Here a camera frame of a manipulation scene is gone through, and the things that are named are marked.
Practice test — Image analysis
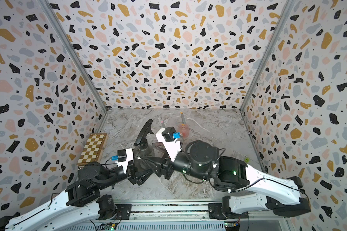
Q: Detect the black spray nozzle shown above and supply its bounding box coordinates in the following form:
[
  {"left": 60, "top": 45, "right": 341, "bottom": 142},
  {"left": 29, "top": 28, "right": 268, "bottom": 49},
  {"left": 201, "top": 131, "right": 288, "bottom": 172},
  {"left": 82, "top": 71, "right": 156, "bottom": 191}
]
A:
[{"left": 134, "top": 119, "right": 153, "bottom": 148}]

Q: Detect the pink transparent spray bottle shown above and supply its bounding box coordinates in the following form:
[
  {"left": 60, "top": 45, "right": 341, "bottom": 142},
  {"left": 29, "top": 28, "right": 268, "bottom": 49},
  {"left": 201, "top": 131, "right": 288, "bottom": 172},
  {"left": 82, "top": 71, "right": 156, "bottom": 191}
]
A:
[{"left": 177, "top": 123, "right": 190, "bottom": 139}]

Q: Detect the grey yellow spray nozzle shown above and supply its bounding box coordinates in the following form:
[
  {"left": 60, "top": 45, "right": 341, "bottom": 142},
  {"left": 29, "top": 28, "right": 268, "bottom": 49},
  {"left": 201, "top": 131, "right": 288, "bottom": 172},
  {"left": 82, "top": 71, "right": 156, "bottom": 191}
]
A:
[{"left": 180, "top": 112, "right": 186, "bottom": 124}]

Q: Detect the dark smoky spray bottle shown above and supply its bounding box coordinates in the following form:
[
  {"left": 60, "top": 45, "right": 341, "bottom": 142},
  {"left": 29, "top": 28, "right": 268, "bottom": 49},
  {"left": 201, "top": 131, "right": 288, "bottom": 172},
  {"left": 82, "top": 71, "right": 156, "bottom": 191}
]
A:
[{"left": 133, "top": 144, "right": 154, "bottom": 171}]

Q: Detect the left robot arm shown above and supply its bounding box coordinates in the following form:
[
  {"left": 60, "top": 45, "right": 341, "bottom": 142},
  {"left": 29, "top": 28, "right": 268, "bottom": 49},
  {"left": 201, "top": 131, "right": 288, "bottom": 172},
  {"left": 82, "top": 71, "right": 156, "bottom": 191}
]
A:
[{"left": 0, "top": 161, "right": 153, "bottom": 231}]

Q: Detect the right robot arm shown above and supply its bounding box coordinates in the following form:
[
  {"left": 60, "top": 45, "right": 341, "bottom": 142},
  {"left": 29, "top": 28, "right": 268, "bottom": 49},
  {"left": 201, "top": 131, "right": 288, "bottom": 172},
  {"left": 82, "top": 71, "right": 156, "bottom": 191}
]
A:
[{"left": 137, "top": 141, "right": 311, "bottom": 220}]

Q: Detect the wooden chess board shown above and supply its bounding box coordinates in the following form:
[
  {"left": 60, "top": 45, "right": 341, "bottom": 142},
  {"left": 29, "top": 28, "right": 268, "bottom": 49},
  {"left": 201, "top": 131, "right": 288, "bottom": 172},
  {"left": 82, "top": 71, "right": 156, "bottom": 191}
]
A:
[{"left": 77, "top": 133, "right": 109, "bottom": 168}]

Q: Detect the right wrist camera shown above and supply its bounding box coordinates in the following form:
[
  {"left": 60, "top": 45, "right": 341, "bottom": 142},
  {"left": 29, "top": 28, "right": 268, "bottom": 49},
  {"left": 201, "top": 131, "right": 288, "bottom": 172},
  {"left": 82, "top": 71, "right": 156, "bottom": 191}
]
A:
[{"left": 155, "top": 127, "right": 182, "bottom": 162}]

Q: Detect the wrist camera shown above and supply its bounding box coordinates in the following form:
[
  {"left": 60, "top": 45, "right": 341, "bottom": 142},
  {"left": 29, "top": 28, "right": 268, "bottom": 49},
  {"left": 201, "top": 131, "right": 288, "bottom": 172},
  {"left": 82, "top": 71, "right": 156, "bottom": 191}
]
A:
[
  {"left": 110, "top": 148, "right": 134, "bottom": 174},
  {"left": 155, "top": 127, "right": 182, "bottom": 162}
]

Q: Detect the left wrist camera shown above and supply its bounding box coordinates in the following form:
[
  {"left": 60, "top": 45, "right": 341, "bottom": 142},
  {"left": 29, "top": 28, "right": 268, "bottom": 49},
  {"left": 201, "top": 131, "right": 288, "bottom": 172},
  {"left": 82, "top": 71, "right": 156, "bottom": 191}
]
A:
[{"left": 110, "top": 148, "right": 134, "bottom": 174}]

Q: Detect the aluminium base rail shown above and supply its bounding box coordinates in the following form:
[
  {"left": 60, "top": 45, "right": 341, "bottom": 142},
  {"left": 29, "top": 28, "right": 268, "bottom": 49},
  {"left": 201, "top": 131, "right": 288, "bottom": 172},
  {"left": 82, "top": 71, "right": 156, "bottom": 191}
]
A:
[{"left": 70, "top": 200, "right": 288, "bottom": 231}]

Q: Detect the aluminium frame post left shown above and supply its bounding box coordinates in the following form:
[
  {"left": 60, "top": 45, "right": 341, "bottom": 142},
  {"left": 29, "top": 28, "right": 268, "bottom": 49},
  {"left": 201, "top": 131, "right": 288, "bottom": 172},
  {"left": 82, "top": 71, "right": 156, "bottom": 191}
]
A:
[{"left": 38, "top": 1, "right": 108, "bottom": 114}]

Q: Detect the aluminium frame post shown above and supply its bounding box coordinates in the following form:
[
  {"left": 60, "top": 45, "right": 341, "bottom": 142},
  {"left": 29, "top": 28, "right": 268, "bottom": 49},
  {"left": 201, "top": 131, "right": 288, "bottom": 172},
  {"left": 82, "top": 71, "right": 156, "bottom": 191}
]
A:
[
  {"left": 240, "top": 0, "right": 296, "bottom": 112},
  {"left": 38, "top": 1, "right": 108, "bottom": 114}
]

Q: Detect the aluminium frame post right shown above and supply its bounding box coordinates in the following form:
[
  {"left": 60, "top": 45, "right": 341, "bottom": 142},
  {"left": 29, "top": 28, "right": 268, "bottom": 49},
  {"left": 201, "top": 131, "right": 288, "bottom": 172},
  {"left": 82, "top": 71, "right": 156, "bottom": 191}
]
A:
[{"left": 240, "top": 0, "right": 296, "bottom": 112}]

